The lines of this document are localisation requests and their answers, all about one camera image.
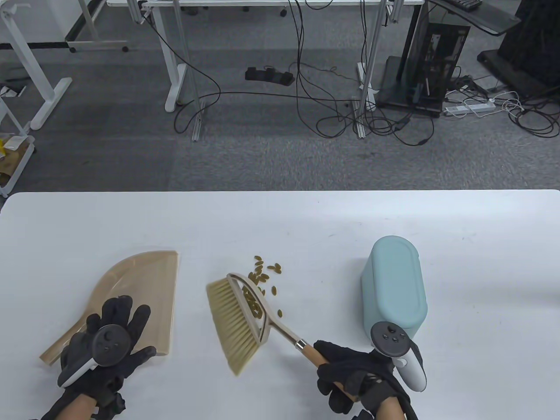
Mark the person's left hand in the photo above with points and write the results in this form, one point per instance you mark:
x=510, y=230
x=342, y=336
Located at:
x=116, y=310

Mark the person's right hand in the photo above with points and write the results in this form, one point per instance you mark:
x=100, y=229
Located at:
x=350, y=361

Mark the beige plastic dustpan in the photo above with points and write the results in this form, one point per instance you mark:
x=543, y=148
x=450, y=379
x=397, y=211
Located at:
x=148, y=280

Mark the light blue desktop trash can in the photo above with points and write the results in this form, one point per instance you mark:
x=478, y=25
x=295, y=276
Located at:
x=393, y=280

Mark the brown raisins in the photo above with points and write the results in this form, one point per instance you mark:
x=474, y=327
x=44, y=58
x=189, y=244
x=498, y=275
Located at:
x=258, y=275

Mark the person's left forearm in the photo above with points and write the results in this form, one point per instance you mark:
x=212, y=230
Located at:
x=76, y=409

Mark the person's right forearm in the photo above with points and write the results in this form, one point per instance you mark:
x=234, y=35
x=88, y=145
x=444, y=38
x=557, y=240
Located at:
x=389, y=411

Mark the black white left hand controller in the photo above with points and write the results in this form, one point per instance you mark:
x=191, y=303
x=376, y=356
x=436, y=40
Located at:
x=111, y=345

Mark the black white hand controller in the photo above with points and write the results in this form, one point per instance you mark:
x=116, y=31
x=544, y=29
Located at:
x=391, y=339
x=111, y=345

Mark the black white right hand controller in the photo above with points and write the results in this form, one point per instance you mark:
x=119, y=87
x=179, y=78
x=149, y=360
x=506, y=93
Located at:
x=391, y=339

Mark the white table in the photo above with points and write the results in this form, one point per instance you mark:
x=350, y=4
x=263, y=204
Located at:
x=481, y=262

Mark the white desk T-shaped leg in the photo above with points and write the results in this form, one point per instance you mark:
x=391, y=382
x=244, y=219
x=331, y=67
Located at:
x=46, y=103

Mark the white desk with metal legs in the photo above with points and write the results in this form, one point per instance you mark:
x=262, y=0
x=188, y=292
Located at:
x=175, y=92

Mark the white power strip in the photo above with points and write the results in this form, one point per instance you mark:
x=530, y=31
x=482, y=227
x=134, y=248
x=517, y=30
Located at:
x=463, y=109

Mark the black computer tower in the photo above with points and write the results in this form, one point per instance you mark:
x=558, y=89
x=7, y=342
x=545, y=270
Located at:
x=437, y=52

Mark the black equipment stand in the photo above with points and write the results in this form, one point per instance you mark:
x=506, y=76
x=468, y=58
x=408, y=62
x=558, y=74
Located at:
x=525, y=52

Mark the black keyboard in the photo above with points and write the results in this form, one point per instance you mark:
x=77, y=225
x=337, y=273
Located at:
x=468, y=3

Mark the aluminium profile post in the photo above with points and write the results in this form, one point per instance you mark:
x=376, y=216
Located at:
x=361, y=129
x=197, y=129

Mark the white wheeled frame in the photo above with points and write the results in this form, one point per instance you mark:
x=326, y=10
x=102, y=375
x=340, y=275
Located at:
x=96, y=43

